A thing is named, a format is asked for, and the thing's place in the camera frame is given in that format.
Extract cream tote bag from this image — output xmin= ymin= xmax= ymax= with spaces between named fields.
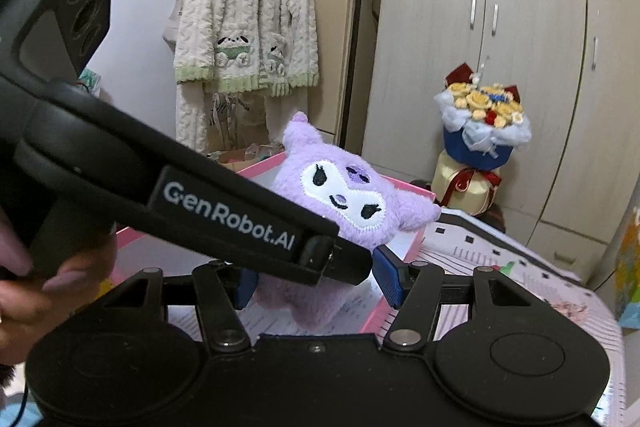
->
xmin=161 ymin=0 xmax=191 ymax=52

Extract fluffy white pajama jacket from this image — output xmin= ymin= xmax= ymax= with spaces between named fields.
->
xmin=172 ymin=0 xmax=321 ymax=98

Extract teal patterned box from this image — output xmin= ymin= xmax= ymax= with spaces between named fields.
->
xmin=75 ymin=67 xmax=103 ymax=98

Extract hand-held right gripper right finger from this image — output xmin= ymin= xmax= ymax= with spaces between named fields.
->
xmin=372 ymin=246 xmax=541 ymax=353

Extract fluffy white pajama pants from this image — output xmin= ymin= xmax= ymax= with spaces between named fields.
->
xmin=175 ymin=79 xmax=281 ymax=155

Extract cream box with red ribbon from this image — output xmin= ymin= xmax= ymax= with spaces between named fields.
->
xmin=430 ymin=149 xmax=503 ymax=215

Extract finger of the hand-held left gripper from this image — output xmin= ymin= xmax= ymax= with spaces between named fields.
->
xmin=299 ymin=237 xmax=375 ymax=288

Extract striped table cloth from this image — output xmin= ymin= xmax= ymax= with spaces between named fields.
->
xmin=390 ymin=207 xmax=626 ymax=427

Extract black clothes rack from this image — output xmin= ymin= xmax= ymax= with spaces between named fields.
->
xmin=187 ymin=0 xmax=373 ymax=152

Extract colourful paper bag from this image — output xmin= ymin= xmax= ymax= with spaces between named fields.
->
xmin=614 ymin=204 xmax=640 ymax=328

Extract purple plush toy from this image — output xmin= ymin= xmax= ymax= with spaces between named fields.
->
xmin=252 ymin=111 xmax=442 ymax=327

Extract pink cardboard box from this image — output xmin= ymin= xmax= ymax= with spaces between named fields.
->
xmin=112 ymin=152 xmax=436 ymax=335

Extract flower bouquet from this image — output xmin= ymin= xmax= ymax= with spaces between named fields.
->
xmin=432 ymin=62 xmax=533 ymax=170

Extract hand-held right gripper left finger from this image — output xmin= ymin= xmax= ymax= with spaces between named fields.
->
xmin=100 ymin=259 xmax=258 ymax=353

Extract person's left hand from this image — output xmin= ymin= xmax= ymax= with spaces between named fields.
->
xmin=0 ymin=212 xmax=118 ymax=360

